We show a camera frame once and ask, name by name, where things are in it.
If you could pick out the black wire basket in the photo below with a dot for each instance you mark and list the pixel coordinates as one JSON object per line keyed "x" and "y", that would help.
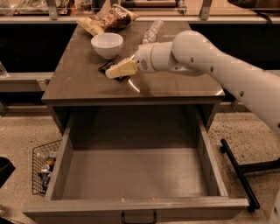
{"x": 43, "y": 162}

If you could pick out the black stand base bar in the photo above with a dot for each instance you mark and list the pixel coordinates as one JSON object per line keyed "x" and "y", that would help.
{"x": 241, "y": 169}

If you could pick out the open grey top drawer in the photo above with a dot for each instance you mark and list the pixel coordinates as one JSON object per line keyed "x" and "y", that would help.
{"x": 136, "y": 160}

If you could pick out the clear plastic water bottle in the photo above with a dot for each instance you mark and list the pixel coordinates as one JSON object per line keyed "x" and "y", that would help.
{"x": 152, "y": 35}

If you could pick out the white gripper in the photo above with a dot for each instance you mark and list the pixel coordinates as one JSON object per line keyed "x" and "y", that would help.
{"x": 143, "y": 59}

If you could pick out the brown chip bag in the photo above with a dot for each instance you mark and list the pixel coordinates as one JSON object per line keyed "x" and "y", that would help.
{"x": 117, "y": 18}

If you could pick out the white ceramic bowl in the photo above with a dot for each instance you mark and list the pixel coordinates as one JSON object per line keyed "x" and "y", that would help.
{"x": 108, "y": 45}

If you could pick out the black object at left edge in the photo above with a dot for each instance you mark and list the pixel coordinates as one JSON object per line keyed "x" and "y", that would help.
{"x": 6, "y": 169}

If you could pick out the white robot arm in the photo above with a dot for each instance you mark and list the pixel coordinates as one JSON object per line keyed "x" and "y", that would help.
{"x": 191, "y": 53}

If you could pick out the black drawer handle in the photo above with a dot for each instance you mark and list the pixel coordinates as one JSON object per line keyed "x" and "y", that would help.
{"x": 137, "y": 218}

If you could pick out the yellow chip bag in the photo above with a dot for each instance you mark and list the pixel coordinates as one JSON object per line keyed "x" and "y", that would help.
{"x": 91, "y": 26}

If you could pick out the dark rxbar chocolate wrapper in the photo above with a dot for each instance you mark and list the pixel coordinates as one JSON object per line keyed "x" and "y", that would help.
{"x": 106, "y": 66}

